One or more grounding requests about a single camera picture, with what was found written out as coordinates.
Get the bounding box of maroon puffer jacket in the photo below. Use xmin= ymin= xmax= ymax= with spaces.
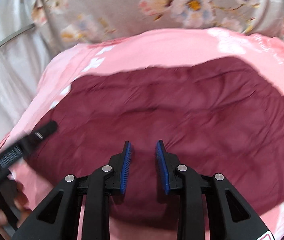
xmin=27 ymin=57 xmax=284 ymax=228

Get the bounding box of person's left hand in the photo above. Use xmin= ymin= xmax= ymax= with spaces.
xmin=0 ymin=178 xmax=29 ymax=231

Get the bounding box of grey floral bedsheet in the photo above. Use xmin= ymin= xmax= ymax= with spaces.
xmin=0 ymin=0 xmax=284 ymax=140

